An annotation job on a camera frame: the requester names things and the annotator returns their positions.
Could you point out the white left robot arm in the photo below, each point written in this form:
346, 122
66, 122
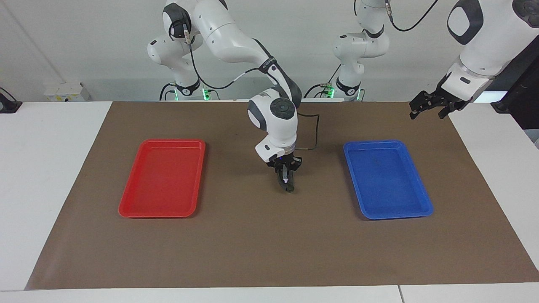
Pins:
484, 42

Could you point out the curved brake shoe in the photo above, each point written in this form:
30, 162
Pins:
290, 190

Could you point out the black panel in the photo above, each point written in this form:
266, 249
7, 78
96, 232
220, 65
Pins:
520, 97

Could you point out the white box with yellow label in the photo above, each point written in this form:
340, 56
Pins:
65, 92

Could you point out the brown table mat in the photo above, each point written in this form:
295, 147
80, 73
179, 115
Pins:
273, 244

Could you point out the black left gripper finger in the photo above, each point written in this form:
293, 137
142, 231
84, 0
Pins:
423, 103
448, 111

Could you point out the blue plastic tray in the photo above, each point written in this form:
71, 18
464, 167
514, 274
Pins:
387, 181

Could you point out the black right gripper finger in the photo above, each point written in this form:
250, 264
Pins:
280, 176
292, 176

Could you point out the black clamp bracket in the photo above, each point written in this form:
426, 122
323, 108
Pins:
8, 105

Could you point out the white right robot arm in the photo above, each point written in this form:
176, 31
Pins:
227, 38

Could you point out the red plastic tray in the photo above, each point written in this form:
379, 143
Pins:
164, 181

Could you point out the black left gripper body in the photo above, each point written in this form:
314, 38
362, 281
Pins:
450, 100

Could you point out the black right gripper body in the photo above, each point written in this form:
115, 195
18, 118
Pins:
286, 162

